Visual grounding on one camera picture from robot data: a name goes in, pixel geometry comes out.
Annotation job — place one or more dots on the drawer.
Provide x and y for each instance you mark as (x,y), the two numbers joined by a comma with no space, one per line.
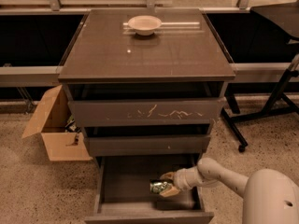
(124,197)
(111,113)
(146,145)

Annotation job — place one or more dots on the dark drawer cabinet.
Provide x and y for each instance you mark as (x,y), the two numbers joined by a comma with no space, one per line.
(181,60)

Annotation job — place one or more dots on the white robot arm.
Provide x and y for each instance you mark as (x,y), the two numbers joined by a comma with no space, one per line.
(269,197)

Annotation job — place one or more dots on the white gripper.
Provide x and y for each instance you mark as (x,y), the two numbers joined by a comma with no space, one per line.
(181,180)

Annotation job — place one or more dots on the black rolling stand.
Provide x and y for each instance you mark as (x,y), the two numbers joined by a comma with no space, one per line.
(267,110)

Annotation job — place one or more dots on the middle drawer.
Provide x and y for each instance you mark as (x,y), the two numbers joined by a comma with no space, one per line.
(146,145)

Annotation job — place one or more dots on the open cardboard box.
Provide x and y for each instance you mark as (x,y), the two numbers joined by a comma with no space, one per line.
(49,120)

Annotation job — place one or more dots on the bottom drawer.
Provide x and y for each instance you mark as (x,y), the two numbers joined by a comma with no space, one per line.
(124,197)

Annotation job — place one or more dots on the white bowl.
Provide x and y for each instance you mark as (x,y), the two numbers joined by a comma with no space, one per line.
(144,25)

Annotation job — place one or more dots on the dark side table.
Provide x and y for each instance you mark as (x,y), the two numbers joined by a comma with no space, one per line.
(285,16)

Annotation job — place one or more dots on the top drawer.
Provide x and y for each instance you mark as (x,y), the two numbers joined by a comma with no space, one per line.
(111,113)

